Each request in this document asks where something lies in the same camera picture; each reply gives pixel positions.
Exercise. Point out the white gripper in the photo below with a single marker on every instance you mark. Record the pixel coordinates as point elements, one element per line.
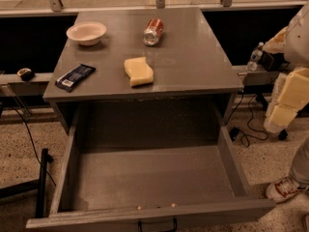
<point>297,43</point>

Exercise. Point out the red coke can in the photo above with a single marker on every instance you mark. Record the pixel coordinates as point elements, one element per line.
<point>153,32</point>

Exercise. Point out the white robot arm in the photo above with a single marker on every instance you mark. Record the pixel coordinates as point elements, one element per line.
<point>293,41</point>

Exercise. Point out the grey cabinet with top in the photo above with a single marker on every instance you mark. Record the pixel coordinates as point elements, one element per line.
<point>187,60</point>

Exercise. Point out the open grey top drawer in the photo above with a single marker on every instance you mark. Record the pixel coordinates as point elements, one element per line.
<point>148,161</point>

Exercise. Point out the small black box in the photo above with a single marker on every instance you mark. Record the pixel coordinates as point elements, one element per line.
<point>271,62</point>

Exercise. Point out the clear water bottle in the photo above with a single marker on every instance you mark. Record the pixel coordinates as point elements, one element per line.
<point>255,57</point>

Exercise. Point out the grey trouser leg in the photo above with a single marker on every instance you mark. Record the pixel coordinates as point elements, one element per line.
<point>299,170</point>

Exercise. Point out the white red sneaker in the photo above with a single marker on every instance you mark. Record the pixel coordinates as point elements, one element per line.
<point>284,189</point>

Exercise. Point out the yellow sponge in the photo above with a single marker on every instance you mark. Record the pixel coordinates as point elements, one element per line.
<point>138,71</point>

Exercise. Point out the white bowl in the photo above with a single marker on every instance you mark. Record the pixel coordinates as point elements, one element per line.
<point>86,33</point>

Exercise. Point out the blue snack bar wrapper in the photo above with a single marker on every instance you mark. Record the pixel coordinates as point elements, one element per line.
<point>69,80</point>

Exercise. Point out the black stand leg left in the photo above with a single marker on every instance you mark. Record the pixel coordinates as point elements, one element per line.
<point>39,185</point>

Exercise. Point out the black yellow tape measure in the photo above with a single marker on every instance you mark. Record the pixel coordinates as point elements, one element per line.
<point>25,74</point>

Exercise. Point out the black drawer handle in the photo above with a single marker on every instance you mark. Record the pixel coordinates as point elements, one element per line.
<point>170,225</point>

